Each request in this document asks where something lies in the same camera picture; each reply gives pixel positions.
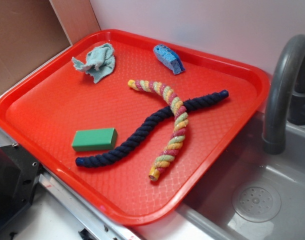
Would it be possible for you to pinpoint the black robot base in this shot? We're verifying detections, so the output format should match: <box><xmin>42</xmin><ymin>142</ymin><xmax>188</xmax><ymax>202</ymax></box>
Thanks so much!
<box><xmin>0</xmin><ymin>145</ymin><xmax>42</xmax><ymax>233</ymax></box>

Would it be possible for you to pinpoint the red plastic tray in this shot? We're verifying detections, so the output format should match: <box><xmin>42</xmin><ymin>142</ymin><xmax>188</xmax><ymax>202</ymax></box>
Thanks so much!
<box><xmin>0</xmin><ymin>30</ymin><xmax>270</xmax><ymax>226</ymax></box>

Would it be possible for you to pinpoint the green rectangular block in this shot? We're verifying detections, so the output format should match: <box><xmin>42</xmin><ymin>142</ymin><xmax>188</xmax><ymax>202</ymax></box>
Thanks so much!
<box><xmin>71</xmin><ymin>128</ymin><xmax>118</xmax><ymax>152</ymax></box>

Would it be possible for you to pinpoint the blue sponge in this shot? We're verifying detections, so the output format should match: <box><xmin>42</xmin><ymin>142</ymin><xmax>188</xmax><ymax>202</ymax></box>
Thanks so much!
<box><xmin>153</xmin><ymin>44</ymin><xmax>185</xmax><ymax>75</ymax></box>

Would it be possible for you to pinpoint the light blue crumpled cloth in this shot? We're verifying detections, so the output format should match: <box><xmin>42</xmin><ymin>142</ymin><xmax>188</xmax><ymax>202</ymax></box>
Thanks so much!
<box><xmin>71</xmin><ymin>43</ymin><xmax>116</xmax><ymax>84</ymax></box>

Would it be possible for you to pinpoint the grey plastic sink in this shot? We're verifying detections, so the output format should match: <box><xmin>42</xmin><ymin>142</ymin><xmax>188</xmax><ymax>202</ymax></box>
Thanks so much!
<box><xmin>177</xmin><ymin>113</ymin><xmax>305</xmax><ymax>240</ymax></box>

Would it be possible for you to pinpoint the sink drain cover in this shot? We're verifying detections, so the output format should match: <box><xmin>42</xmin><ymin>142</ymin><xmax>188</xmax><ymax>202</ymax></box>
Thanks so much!
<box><xmin>232</xmin><ymin>181</ymin><xmax>282</xmax><ymax>223</ymax></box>

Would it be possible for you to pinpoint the grey curved faucet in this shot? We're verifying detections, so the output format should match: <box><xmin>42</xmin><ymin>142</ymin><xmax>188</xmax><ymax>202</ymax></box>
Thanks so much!
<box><xmin>262</xmin><ymin>34</ymin><xmax>305</xmax><ymax>155</ymax></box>

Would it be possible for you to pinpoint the brown cardboard panel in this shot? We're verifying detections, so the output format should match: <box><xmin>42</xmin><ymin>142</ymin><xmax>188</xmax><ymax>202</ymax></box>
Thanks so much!
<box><xmin>0</xmin><ymin>0</ymin><xmax>100</xmax><ymax>96</ymax></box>

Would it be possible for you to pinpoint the multicolored twisted rope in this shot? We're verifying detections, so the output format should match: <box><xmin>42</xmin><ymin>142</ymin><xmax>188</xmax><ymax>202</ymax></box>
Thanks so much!
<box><xmin>127</xmin><ymin>79</ymin><xmax>190</xmax><ymax>183</ymax></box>

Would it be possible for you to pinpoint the dark blue twisted rope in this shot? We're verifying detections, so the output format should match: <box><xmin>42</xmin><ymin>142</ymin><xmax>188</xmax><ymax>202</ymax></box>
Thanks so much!
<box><xmin>75</xmin><ymin>89</ymin><xmax>230</xmax><ymax>168</ymax></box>

